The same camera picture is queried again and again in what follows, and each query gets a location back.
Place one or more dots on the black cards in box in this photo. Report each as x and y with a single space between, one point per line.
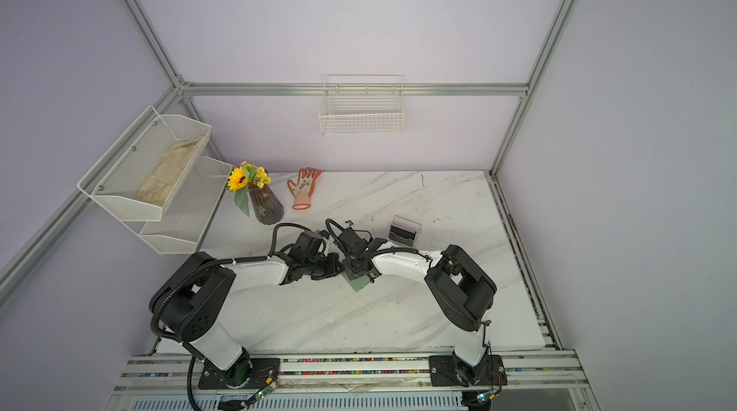
402 236

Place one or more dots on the white mesh shelf basket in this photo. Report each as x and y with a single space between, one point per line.
114 180
185 223

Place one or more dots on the yellow sunflower bouquet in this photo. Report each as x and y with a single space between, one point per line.
248 183

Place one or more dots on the upper white mesh shelf basket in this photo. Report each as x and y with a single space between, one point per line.
114 180

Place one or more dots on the clear acrylic card box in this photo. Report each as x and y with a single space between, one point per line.
406 224

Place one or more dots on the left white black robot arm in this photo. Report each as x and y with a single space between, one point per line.
187 308

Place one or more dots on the dark glass vase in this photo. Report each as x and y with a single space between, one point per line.
266 206

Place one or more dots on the white wire wall basket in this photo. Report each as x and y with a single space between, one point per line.
362 104

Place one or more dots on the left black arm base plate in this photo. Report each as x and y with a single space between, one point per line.
253 374

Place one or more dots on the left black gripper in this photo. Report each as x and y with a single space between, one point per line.
332 258

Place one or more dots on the beige cloth glove in basket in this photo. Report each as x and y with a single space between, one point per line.
156 189

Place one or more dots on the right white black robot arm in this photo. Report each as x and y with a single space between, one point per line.
463 291

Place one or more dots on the lower white mesh shelf basket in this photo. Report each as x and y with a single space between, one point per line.
185 223

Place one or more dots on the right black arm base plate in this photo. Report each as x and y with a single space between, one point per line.
449 370

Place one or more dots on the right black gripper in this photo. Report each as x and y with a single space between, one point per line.
350 275

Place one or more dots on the orange white work glove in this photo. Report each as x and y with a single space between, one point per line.
303 187

